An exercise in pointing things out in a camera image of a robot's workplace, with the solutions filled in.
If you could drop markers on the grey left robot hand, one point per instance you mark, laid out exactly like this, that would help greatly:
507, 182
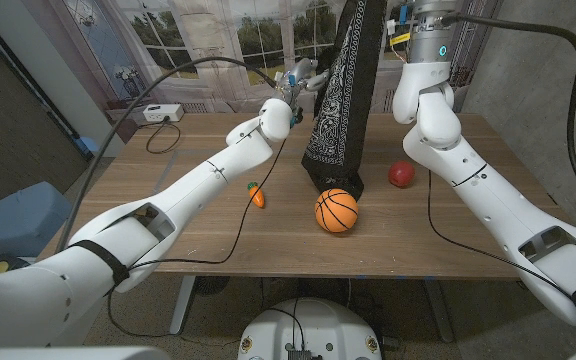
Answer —
298, 80

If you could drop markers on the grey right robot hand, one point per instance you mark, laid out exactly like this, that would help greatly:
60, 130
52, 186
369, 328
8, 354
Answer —
430, 40

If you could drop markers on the black paisley bandana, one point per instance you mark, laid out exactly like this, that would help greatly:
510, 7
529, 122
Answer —
340, 125

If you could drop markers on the red ball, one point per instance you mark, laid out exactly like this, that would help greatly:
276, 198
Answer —
401, 174

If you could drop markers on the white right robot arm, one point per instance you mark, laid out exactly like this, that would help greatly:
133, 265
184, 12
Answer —
468, 175

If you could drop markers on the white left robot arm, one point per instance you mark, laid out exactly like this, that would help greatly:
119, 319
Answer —
193, 185

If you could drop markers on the orange toy carrot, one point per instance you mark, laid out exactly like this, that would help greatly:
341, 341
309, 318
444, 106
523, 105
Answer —
257, 196

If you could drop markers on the orange basketball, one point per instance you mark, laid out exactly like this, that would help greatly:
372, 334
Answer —
336, 212

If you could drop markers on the printed window backdrop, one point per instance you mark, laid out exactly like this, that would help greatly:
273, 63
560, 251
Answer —
218, 40

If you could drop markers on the white power strip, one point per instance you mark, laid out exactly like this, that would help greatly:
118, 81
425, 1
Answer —
163, 113

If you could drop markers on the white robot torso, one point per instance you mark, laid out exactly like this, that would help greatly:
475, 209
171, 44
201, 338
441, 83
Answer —
313, 325

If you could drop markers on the grey table leg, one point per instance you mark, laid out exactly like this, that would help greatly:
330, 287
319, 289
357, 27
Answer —
182, 305
438, 310

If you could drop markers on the blue bin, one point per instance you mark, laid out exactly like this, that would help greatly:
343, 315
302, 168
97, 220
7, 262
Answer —
18, 220

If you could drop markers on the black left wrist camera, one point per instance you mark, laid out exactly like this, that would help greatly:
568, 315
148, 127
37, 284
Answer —
296, 118

